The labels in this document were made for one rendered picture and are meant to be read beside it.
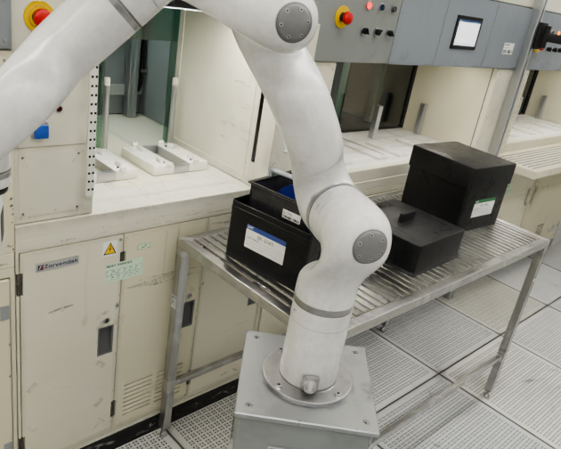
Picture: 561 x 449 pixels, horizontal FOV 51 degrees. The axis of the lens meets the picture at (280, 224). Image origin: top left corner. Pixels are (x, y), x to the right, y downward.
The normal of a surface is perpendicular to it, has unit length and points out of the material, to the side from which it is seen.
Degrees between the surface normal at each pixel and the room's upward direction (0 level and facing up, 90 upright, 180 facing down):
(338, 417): 0
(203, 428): 0
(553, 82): 90
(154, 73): 90
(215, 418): 0
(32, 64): 51
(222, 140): 90
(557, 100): 90
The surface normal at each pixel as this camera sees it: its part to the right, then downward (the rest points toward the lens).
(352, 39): 0.68, 0.39
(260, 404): 0.16, -0.91
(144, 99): -0.72, 0.16
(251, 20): -0.36, 0.34
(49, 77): 0.79, -0.15
